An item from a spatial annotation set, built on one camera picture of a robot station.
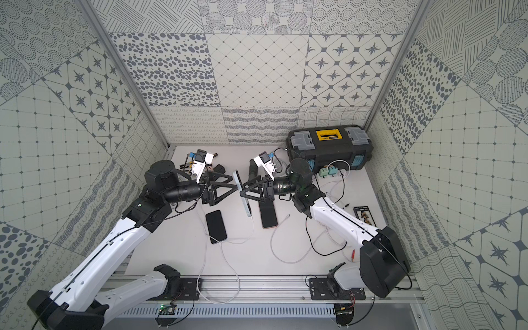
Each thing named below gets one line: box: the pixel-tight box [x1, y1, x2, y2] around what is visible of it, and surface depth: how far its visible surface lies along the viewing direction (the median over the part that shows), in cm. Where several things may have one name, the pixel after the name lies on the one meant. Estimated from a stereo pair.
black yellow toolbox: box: [285, 125, 374, 173], surface depth 100 cm
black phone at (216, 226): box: [205, 209, 228, 245], surface depth 92 cm
